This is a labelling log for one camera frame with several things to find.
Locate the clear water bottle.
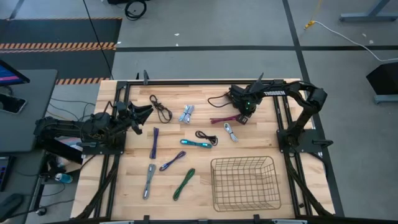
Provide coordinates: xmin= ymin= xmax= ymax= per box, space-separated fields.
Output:
xmin=54 ymin=172 xmax=74 ymax=184

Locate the slim white cable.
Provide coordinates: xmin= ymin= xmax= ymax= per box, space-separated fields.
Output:
xmin=223 ymin=122 xmax=239 ymax=143

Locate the black aluminium table frame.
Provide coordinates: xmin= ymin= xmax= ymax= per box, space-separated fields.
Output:
xmin=74 ymin=79 xmax=346 ymax=224

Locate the low grey side desk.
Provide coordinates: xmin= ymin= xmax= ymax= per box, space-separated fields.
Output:
xmin=0 ymin=149 xmax=47 ymax=224

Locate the black computer mouse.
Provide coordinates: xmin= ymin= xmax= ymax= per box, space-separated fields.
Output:
xmin=0 ymin=193 xmax=24 ymax=215

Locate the dark blue braided cable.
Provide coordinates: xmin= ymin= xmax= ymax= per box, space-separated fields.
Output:
xmin=149 ymin=126 xmax=160 ymax=160

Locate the grey stand foot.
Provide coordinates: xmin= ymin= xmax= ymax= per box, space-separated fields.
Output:
xmin=373 ymin=94 xmax=398 ymax=105

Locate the dark keyboard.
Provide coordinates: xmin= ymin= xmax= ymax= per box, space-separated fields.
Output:
xmin=0 ymin=156 xmax=13 ymax=192

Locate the blue purple braided cable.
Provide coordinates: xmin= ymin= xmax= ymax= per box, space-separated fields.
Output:
xmin=159 ymin=150 xmax=187 ymax=172

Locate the yellow cable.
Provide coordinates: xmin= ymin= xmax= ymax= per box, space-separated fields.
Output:
xmin=304 ymin=0 xmax=324 ymax=30

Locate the white floor cable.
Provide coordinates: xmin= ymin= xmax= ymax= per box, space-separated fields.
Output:
xmin=313 ymin=20 xmax=398 ymax=62

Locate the black box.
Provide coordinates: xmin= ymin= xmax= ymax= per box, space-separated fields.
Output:
xmin=366 ymin=61 xmax=398 ymax=96

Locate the computer monitor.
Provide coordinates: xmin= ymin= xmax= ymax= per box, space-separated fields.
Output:
xmin=0 ymin=59 xmax=31 ymax=87

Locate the coiled black floor cable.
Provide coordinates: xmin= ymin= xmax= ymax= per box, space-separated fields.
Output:
xmin=124 ymin=0 xmax=147 ymax=22

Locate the dark grey desk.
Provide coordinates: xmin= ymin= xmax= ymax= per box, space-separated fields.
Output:
xmin=0 ymin=68 xmax=58 ymax=153

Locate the maroon braided cable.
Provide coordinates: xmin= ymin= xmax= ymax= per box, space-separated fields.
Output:
xmin=210 ymin=114 xmax=242 ymax=125

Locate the black smartphone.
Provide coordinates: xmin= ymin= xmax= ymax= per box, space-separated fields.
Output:
xmin=0 ymin=93 xmax=28 ymax=114

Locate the thin black cable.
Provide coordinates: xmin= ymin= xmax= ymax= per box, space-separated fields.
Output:
xmin=195 ymin=130 xmax=219 ymax=147

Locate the fat white grey cable bundle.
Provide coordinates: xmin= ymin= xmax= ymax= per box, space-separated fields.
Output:
xmin=178 ymin=105 xmax=195 ymax=124

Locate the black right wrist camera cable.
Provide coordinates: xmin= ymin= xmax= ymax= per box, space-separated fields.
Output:
xmin=207 ymin=92 xmax=233 ymax=109

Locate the long black floor cable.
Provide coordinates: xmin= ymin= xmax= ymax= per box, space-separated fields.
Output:
xmin=82 ymin=0 xmax=114 ymax=80

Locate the teal braided cable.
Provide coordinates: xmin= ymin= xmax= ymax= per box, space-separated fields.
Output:
xmin=180 ymin=138 xmax=213 ymax=149

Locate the grey braided cable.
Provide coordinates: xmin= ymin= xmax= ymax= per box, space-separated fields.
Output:
xmin=142 ymin=164 xmax=157 ymax=200

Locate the gold wire basket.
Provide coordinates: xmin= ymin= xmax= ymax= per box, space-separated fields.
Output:
xmin=210 ymin=156 xmax=282 ymax=213

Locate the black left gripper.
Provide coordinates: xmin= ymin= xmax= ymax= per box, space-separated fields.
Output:
xmin=115 ymin=101 xmax=144 ymax=136

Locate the black flat panel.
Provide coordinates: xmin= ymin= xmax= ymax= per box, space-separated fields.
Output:
xmin=37 ymin=136 xmax=85 ymax=165

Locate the black hazard-striped floor mat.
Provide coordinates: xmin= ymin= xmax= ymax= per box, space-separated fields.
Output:
xmin=0 ymin=17 xmax=123 ymax=85

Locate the thick black cable bundle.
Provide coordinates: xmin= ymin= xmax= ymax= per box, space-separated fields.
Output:
xmin=149 ymin=94 xmax=173 ymax=124

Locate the green braided cable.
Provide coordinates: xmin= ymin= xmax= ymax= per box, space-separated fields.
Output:
xmin=172 ymin=168 xmax=196 ymax=202

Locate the grey metal table leg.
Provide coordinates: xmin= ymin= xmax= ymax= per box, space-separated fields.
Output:
xmin=338 ymin=0 xmax=398 ymax=22

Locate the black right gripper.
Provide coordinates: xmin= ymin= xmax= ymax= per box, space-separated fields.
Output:
xmin=229 ymin=84 xmax=261 ymax=125

